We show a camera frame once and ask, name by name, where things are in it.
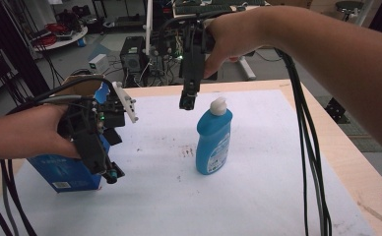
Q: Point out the round white table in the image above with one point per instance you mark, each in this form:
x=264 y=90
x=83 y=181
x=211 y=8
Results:
x=76 y=37

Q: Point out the blue detergent bottle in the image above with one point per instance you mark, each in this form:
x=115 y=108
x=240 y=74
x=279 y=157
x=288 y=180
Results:
x=212 y=141

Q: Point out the person's right hand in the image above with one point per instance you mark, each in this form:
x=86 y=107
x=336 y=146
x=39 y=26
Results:
x=238 y=36

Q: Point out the white pole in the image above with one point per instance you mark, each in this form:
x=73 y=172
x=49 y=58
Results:
x=149 y=26

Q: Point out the white box device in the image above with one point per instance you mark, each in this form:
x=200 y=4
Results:
x=98 y=63

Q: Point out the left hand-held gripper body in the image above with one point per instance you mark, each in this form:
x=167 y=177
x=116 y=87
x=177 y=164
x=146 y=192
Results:
x=94 y=137

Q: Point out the black computer tower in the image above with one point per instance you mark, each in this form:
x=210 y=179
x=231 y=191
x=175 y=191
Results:
x=132 y=60

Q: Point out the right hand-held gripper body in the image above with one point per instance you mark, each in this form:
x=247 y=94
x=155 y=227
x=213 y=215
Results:
x=192 y=55

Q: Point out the dark keyboard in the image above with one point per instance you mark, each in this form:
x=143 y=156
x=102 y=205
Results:
x=202 y=9

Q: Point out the black metal bracket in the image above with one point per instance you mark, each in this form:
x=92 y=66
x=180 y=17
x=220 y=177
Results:
x=335 y=109

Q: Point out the blue cardboard box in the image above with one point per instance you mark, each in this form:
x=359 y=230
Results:
x=67 y=172

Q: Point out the person's left hand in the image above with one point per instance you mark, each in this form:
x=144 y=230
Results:
x=38 y=131

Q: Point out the white desk foot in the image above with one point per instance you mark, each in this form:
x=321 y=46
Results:
x=247 y=68

